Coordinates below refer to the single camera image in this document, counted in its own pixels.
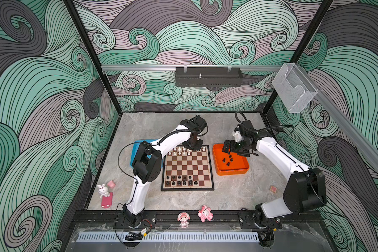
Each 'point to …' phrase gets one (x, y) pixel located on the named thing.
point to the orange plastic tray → (230, 164)
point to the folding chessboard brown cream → (185, 169)
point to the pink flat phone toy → (106, 201)
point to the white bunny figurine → (103, 190)
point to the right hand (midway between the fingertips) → (230, 151)
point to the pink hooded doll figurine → (184, 218)
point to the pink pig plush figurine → (205, 213)
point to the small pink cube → (111, 184)
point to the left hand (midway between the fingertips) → (196, 148)
